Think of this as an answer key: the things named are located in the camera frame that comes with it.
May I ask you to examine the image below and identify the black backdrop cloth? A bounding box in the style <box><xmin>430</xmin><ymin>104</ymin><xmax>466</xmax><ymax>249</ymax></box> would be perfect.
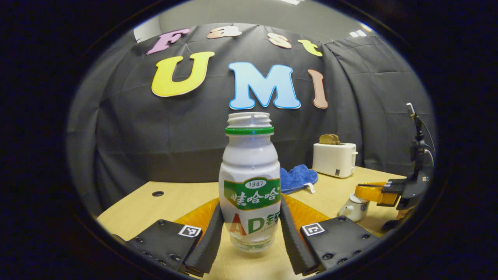
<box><xmin>66</xmin><ymin>23</ymin><xmax>436</xmax><ymax>214</ymax></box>

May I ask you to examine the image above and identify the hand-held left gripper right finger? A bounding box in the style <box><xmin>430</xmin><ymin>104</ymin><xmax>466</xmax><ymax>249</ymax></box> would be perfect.
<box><xmin>278</xmin><ymin>194</ymin><xmax>382</xmax><ymax>275</ymax></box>

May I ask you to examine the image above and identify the blue towel cloth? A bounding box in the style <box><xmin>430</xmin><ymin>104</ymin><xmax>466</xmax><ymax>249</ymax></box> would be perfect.
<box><xmin>279</xmin><ymin>164</ymin><xmax>319</xmax><ymax>195</ymax></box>

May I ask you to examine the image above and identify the white toaster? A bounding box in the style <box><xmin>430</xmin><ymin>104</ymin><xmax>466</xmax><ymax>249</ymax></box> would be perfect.
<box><xmin>312</xmin><ymin>142</ymin><xmax>359</xmax><ymax>179</ymax></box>

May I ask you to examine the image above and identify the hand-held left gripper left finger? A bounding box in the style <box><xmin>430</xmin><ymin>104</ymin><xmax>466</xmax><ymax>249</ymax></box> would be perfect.
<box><xmin>124</xmin><ymin>198</ymin><xmax>224</xmax><ymax>278</ymax></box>

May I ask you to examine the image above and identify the white green-label water bottle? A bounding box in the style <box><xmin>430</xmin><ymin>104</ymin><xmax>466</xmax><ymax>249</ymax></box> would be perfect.
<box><xmin>218</xmin><ymin>112</ymin><xmax>282</xmax><ymax>253</ymax></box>

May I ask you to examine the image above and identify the white blue-pattern teacup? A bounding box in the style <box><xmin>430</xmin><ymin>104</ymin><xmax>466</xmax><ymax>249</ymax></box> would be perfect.
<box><xmin>337</xmin><ymin>198</ymin><xmax>370</xmax><ymax>222</ymax></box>

